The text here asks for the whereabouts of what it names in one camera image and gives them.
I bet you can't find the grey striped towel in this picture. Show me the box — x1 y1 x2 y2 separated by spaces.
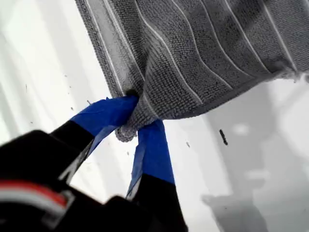
74 0 309 144

